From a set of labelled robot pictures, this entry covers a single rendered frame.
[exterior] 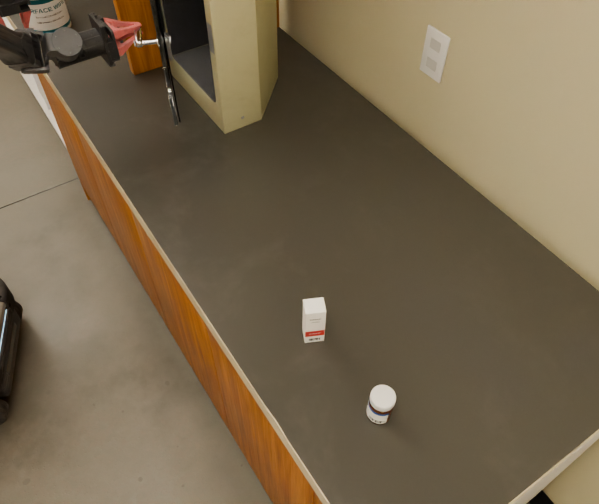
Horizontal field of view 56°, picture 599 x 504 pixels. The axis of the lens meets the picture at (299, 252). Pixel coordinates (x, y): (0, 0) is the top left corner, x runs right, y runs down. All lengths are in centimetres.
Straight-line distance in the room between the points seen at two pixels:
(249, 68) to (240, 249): 46
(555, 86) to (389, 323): 55
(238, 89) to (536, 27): 68
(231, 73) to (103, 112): 40
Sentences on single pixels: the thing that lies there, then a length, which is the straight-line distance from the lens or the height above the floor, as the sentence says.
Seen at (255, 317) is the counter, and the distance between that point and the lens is 112.
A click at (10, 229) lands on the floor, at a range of 280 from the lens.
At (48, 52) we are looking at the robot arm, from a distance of 131.
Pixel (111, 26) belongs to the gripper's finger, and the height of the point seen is 123.
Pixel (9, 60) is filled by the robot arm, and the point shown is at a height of 125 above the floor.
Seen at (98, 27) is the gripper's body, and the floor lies 124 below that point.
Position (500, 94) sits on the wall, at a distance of 131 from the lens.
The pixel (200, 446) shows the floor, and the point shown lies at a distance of 203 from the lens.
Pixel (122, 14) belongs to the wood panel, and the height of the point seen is 112.
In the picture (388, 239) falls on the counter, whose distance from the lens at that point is 125.
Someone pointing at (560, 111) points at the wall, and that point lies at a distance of 123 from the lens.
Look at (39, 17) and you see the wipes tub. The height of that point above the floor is 101.
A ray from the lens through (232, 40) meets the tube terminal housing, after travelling 138.
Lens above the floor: 188
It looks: 51 degrees down
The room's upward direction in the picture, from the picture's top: 1 degrees clockwise
